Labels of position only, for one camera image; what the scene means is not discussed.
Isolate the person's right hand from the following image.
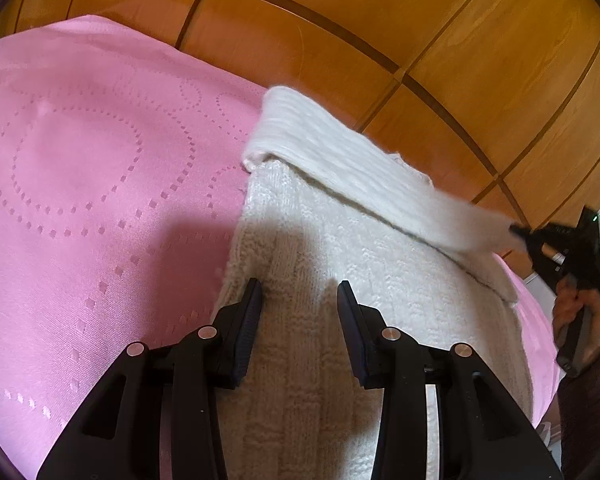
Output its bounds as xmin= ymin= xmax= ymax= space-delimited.
xmin=552 ymin=275 xmax=600 ymax=367

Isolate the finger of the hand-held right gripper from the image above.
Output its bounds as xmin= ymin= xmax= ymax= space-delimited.
xmin=509 ymin=224 xmax=548 ymax=263

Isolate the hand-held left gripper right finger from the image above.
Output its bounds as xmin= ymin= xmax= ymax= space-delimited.
xmin=337 ymin=280 xmax=564 ymax=480

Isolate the wooden wardrobe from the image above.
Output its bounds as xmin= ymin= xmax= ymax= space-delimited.
xmin=0 ymin=0 xmax=600 ymax=281

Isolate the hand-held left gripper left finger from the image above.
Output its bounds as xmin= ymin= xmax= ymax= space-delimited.
xmin=36 ymin=278 xmax=264 ymax=480

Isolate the pink dotted blanket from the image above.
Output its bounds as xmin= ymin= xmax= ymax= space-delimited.
xmin=0 ymin=16 xmax=563 ymax=480

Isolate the person's right forearm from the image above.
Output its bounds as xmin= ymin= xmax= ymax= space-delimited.
xmin=555 ymin=336 xmax=600 ymax=480

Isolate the white knit sweater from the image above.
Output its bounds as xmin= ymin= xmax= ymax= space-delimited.
xmin=212 ymin=86 xmax=536 ymax=480

